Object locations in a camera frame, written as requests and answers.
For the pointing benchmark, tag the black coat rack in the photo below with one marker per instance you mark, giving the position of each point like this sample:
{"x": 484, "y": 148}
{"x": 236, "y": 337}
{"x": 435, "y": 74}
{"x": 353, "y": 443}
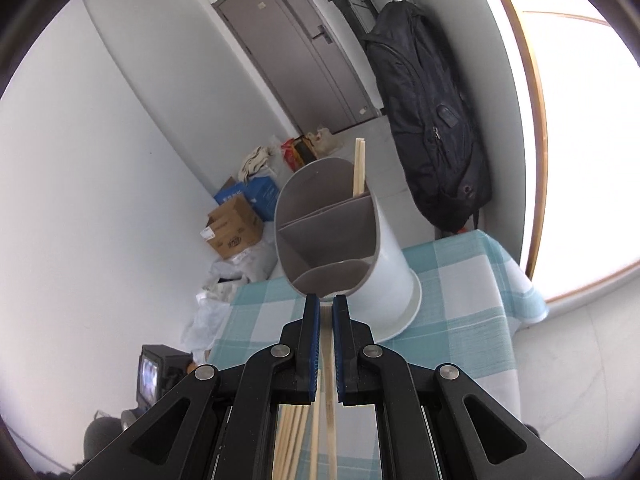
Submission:
{"x": 357, "y": 10}

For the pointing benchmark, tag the grey white utensil holder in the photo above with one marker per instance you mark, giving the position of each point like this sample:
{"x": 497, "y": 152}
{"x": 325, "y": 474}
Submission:
{"x": 385, "y": 270}

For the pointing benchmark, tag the black backpack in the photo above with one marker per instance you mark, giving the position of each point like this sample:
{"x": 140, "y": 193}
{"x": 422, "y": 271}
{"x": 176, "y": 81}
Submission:
{"x": 430, "y": 110}

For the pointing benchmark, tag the blue cardboard box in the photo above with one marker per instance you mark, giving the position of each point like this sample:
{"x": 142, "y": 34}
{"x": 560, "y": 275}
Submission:
{"x": 262, "y": 192}

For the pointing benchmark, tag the teal checkered tablecloth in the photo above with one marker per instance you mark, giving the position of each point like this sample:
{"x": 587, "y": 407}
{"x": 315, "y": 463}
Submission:
{"x": 450, "y": 300}

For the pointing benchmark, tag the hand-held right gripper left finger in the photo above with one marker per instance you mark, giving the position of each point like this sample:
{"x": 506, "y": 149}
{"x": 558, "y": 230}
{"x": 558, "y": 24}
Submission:
{"x": 311, "y": 350}

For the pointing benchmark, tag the brown cardboard box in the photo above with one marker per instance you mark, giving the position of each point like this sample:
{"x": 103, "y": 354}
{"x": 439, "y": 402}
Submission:
{"x": 235, "y": 230}

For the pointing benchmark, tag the red snack bag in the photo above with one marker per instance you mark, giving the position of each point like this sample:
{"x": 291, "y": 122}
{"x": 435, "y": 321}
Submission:
{"x": 292, "y": 152}

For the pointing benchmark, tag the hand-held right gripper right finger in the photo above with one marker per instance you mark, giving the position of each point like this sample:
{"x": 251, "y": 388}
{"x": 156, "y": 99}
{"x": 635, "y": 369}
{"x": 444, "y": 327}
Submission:
{"x": 340, "y": 350}

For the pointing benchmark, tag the beige cloth bag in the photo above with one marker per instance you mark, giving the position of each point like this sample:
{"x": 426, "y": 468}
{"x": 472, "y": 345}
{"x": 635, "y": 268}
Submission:
{"x": 255, "y": 162}

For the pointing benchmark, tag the wooden window frame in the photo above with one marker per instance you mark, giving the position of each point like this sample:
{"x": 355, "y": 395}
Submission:
{"x": 539, "y": 110}

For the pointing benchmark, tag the pile of white plastic bags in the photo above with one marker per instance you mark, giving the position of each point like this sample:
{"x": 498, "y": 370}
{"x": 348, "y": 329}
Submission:
{"x": 220, "y": 290}

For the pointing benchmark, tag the beige plastic bag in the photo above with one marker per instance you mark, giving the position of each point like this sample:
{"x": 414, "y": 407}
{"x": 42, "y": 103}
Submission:
{"x": 322, "y": 141}

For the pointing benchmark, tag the grey door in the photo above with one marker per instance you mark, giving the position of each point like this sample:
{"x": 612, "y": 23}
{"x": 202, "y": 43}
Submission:
{"x": 295, "y": 50}

